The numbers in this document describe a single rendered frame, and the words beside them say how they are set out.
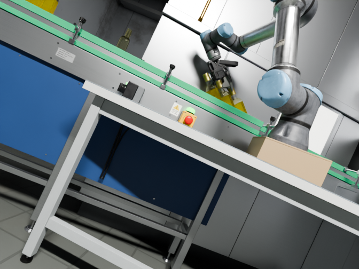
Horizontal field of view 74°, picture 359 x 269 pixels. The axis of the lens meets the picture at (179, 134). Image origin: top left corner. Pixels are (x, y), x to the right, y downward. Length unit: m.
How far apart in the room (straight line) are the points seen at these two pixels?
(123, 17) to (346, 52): 3.72
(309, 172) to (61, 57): 1.13
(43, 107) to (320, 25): 1.77
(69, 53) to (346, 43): 1.77
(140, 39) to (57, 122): 3.51
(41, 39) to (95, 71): 0.27
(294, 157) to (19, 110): 1.18
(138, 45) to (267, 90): 3.84
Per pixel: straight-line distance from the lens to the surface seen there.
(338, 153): 2.04
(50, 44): 1.29
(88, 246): 1.07
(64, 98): 1.26
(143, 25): 4.70
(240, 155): 0.87
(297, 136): 0.95
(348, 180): 1.86
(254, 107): 1.63
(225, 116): 1.28
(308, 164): 0.94
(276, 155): 0.90
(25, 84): 1.32
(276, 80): 0.87
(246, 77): 1.62
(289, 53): 0.96
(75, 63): 1.24
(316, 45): 1.96
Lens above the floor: 0.70
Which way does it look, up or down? level
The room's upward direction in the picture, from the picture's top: 25 degrees clockwise
